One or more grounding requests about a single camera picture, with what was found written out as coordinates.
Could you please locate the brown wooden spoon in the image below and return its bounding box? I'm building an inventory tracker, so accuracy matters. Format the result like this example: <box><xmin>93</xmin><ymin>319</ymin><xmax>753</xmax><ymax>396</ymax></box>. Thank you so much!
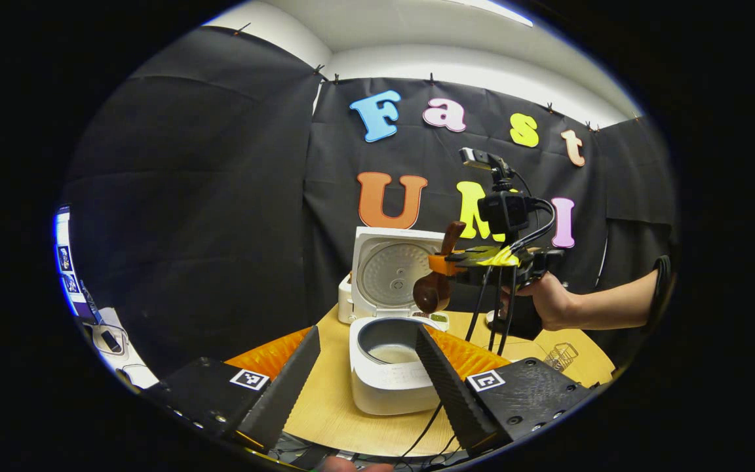
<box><xmin>412</xmin><ymin>221</ymin><xmax>467</xmax><ymax>314</ymax></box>

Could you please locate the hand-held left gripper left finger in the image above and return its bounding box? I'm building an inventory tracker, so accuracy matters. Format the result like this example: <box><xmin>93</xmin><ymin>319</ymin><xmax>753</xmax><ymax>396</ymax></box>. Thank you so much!
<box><xmin>144</xmin><ymin>326</ymin><xmax>321</xmax><ymax>453</ymax></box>

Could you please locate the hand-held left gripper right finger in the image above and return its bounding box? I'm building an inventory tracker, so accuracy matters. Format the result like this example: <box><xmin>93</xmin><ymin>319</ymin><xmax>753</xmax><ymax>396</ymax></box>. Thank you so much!
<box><xmin>415</xmin><ymin>324</ymin><xmax>604</xmax><ymax>458</ymax></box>

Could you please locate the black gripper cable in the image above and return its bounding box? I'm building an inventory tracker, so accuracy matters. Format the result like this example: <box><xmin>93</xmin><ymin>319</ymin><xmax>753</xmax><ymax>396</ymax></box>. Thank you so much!
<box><xmin>398</xmin><ymin>265</ymin><xmax>520</xmax><ymax>460</ymax></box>

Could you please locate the white toaster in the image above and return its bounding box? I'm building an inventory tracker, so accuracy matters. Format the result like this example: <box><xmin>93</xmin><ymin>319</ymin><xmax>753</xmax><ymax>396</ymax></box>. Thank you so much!
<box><xmin>338</xmin><ymin>274</ymin><xmax>356</xmax><ymax>325</ymax></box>

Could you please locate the white side table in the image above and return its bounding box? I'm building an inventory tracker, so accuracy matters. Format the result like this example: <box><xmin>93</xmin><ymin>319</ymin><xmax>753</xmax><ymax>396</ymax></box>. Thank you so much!
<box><xmin>86</xmin><ymin>307</ymin><xmax>159</xmax><ymax>389</ymax></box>

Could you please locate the white rice cooker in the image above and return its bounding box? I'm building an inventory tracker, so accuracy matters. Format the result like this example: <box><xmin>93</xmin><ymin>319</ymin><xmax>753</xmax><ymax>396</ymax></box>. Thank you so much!
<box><xmin>349</xmin><ymin>226</ymin><xmax>463</xmax><ymax>416</ymax></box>

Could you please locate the ceiling light panel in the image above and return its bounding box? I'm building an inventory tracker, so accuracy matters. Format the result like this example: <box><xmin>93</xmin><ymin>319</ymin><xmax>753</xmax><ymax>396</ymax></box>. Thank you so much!
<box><xmin>463</xmin><ymin>0</ymin><xmax>534</xmax><ymax>28</ymax></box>

